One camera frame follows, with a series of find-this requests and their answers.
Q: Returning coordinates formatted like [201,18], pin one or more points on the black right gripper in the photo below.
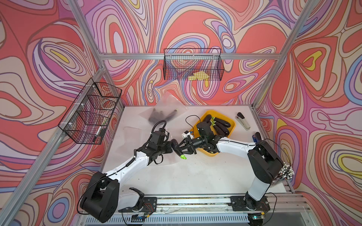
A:
[189,146]

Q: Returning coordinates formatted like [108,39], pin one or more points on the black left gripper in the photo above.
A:
[169,147]

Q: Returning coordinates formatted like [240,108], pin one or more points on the clear zip-top plastic bag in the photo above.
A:
[167,104]

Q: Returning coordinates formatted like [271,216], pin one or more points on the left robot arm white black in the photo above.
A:
[104,195]

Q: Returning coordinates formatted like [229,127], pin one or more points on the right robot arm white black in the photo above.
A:
[265,162]

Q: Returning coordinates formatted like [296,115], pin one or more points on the purple eggplant in tray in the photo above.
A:
[208,119]
[222,122]
[226,131]
[219,131]

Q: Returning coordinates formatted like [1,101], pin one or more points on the grey black stapler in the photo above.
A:
[242,120]

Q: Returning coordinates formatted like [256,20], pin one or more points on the blue black tool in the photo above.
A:
[257,137]

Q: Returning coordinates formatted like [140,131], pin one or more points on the yellow cloth in basket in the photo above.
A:
[199,76]

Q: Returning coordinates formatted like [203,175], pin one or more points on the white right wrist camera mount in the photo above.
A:
[187,134]

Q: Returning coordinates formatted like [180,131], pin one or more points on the black wire basket left wall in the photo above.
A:
[90,115]

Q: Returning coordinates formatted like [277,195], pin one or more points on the black wire basket wall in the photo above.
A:
[179,63]
[90,115]

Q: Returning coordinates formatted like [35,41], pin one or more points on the black wire basket back wall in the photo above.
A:
[179,63]

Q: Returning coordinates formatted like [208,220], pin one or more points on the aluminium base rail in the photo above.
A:
[221,210]

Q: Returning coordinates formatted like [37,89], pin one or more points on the aluminium frame post left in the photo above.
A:
[50,55]

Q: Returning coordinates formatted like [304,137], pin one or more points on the aluminium frame post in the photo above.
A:
[50,55]
[295,31]

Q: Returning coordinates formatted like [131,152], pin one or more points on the aluminium frame post right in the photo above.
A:
[295,31]

